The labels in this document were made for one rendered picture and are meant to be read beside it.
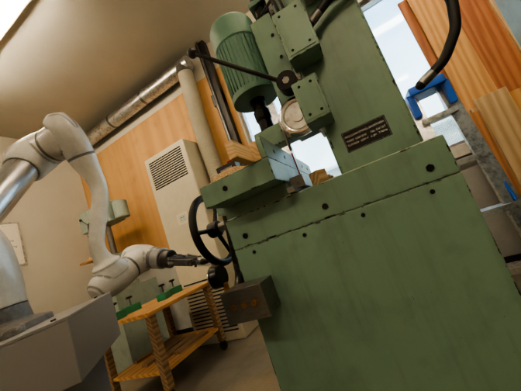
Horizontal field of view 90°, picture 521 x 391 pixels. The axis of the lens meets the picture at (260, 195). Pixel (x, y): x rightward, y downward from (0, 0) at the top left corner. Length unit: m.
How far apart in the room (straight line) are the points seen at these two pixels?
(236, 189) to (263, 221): 0.12
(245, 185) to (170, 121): 2.46
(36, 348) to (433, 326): 0.75
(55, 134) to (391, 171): 1.12
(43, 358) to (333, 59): 0.93
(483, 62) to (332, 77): 1.50
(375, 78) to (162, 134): 2.57
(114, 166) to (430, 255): 3.42
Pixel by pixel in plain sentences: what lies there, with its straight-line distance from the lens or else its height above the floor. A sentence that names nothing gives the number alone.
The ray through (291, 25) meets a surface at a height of 1.24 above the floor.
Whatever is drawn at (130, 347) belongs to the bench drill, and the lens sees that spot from 2.83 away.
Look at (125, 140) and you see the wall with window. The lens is 3.54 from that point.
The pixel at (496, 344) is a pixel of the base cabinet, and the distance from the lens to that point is 0.76.
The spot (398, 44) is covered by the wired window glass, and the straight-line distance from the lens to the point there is 2.49.
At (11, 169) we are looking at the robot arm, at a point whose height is 1.22.
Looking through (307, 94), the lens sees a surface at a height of 1.03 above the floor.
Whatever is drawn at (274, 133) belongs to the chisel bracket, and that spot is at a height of 1.04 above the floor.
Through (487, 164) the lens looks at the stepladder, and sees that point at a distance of 1.54.
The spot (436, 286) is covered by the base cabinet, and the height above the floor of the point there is 0.50.
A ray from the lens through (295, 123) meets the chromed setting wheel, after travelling 0.80.
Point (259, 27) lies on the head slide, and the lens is 1.06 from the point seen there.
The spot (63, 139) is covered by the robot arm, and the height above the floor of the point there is 1.30.
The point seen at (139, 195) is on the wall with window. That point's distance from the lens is 3.31.
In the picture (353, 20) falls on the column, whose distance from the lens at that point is 0.92.
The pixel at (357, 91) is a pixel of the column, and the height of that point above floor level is 1.01.
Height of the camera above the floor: 0.72
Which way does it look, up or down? 9 degrees up
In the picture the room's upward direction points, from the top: 20 degrees counter-clockwise
